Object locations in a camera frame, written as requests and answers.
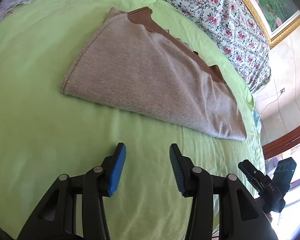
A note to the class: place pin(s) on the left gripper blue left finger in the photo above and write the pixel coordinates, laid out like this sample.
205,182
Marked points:
115,167

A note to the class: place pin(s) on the light blue cloth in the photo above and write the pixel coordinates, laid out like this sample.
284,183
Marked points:
257,121

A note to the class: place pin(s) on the beige knit sweater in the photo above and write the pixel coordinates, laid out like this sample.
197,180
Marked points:
132,63

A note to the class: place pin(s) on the floral white pink quilt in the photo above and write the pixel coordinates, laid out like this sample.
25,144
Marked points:
235,32

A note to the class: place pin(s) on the framed landscape painting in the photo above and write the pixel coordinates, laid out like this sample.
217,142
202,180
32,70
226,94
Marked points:
276,18

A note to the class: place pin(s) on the light green bed sheet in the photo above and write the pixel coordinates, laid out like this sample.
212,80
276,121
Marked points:
44,133

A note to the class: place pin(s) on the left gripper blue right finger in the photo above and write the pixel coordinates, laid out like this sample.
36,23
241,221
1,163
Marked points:
181,166

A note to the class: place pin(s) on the brown wooden bed frame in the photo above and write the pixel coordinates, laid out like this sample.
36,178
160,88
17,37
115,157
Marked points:
281,144

